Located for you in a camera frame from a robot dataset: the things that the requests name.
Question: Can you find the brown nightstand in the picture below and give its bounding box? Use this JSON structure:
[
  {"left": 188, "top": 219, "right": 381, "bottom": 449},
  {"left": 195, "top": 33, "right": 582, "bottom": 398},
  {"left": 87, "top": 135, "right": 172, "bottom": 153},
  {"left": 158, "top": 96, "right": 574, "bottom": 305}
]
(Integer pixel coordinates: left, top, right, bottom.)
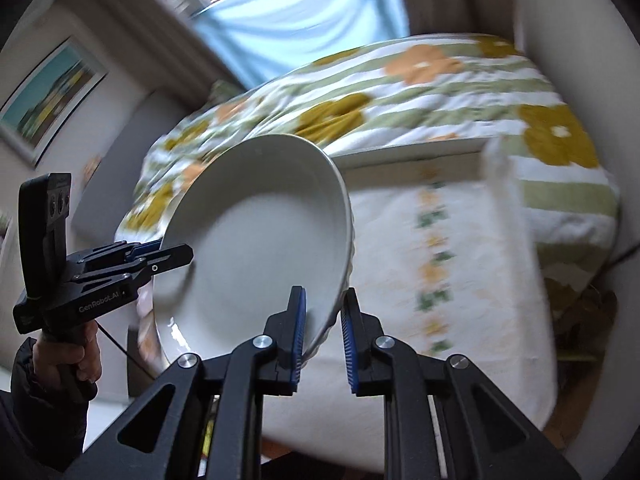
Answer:
[{"left": 126, "top": 324, "right": 167, "bottom": 399}]

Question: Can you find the person's left forearm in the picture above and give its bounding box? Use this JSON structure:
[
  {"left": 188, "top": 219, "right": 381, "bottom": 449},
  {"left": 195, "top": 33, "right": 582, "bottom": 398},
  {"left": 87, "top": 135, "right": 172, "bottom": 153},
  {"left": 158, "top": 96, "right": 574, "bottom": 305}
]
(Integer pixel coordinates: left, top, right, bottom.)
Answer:
[{"left": 0, "top": 337, "right": 101, "bottom": 473}]

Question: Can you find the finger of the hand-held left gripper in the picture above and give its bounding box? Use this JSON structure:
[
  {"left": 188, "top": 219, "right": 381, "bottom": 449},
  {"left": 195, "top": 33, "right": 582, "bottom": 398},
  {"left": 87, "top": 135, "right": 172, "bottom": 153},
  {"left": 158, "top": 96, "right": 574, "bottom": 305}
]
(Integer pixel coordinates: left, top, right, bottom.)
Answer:
[
  {"left": 70, "top": 240, "right": 162, "bottom": 272},
  {"left": 75, "top": 243, "right": 195, "bottom": 292}
]

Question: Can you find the green striped floral blanket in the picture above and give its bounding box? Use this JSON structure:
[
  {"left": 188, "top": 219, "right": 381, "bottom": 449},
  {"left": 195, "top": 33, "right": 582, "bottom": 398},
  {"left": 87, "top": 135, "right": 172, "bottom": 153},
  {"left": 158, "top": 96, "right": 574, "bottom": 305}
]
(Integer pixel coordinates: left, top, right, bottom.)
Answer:
[{"left": 115, "top": 32, "right": 623, "bottom": 281}]

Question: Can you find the person's left hand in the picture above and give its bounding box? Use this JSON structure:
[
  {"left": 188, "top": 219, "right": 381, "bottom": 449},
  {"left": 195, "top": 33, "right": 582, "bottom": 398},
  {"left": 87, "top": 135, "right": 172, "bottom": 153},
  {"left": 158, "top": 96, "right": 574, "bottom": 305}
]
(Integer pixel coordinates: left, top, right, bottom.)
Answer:
[{"left": 31, "top": 317, "right": 103, "bottom": 387}]

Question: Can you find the framed wall picture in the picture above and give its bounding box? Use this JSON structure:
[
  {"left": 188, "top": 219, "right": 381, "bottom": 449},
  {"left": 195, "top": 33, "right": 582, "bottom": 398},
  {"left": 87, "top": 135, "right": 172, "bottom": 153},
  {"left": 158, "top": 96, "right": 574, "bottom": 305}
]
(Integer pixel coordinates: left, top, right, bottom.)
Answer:
[{"left": 0, "top": 35, "right": 108, "bottom": 168}]

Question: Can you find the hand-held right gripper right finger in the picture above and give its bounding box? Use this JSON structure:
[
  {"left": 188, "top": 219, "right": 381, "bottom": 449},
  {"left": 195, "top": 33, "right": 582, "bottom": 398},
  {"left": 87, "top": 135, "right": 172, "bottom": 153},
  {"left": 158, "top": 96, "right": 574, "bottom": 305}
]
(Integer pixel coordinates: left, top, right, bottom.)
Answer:
[{"left": 341, "top": 287, "right": 583, "bottom": 480}]

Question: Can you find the grey padded headboard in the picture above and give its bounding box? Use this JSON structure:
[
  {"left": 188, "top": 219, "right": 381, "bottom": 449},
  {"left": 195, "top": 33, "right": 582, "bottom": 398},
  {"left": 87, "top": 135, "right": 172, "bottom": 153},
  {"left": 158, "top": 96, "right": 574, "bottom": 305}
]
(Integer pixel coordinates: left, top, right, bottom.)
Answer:
[{"left": 75, "top": 91, "right": 216, "bottom": 241}]

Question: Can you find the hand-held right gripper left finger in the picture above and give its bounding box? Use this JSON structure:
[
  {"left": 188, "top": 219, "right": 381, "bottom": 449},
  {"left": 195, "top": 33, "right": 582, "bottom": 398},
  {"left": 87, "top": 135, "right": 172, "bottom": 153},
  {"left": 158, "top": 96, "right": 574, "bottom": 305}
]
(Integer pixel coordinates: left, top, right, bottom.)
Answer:
[{"left": 75, "top": 285, "right": 307, "bottom": 480}]

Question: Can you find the black cable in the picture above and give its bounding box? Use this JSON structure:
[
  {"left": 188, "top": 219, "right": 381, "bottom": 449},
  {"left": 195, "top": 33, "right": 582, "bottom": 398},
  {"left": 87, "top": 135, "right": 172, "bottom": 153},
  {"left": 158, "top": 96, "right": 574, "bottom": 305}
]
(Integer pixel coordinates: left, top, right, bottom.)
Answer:
[{"left": 96, "top": 321, "right": 157, "bottom": 382}]

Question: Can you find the cream floral tablecloth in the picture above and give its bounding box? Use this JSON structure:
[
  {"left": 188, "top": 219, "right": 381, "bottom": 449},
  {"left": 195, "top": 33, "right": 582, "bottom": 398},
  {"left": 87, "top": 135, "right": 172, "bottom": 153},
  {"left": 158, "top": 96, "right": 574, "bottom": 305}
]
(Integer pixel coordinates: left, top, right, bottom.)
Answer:
[{"left": 127, "top": 160, "right": 558, "bottom": 472}]

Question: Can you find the shallow white ribbed bowl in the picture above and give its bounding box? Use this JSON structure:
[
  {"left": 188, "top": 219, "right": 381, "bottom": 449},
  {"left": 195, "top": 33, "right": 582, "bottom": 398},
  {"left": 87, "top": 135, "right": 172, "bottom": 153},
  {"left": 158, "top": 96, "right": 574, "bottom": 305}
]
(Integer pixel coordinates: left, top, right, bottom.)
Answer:
[{"left": 152, "top": 135, "right": 356, "bottom": 368}]

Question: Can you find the light blue curtain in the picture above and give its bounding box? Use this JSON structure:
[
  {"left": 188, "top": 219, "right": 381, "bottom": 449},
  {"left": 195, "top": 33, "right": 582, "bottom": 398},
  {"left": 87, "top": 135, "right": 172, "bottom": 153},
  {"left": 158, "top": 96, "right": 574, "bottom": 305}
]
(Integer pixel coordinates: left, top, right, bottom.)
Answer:
[{"left": 192, "top": 0, "right": 411, "bottom": 93}]

